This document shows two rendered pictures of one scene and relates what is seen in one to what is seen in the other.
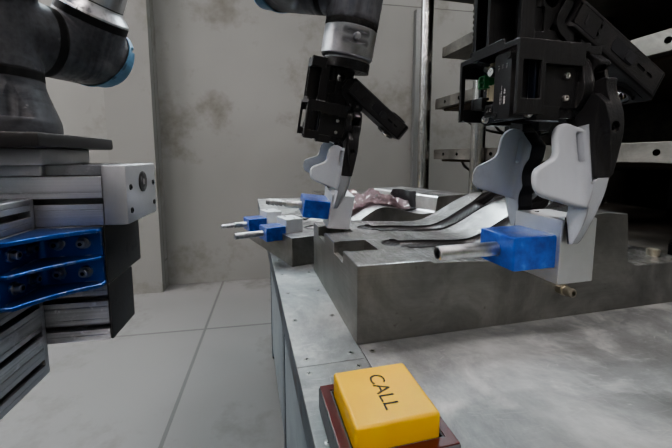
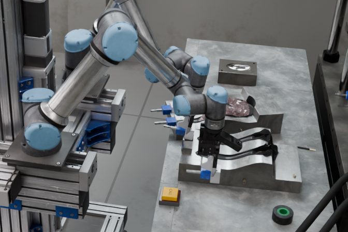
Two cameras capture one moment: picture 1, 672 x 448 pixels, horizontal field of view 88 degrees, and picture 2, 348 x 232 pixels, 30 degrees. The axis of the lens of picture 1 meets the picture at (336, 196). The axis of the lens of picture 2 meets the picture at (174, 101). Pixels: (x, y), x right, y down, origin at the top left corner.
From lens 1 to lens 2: 2.31 m
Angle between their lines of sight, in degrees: 29
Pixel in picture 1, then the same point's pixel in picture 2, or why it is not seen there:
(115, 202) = (115, 115)
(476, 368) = (201, 193)
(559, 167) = (207, 163)
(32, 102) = not seen: hidden behind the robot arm
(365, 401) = (165, 192)
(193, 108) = not seen: outside the picture
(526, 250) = (203, 175)
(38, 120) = not seen: hidden behind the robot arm
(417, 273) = (196, 167)
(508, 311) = (225, 182)
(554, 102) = (207, 152)
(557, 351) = (226, 195)
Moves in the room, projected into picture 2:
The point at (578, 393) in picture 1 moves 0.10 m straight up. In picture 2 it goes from (216, 203) to (218, 184)
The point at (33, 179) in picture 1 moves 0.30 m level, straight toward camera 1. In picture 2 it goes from (91, 104) to (111, 142)
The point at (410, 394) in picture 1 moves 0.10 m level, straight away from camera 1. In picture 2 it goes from (174, 193) to (187, 181)
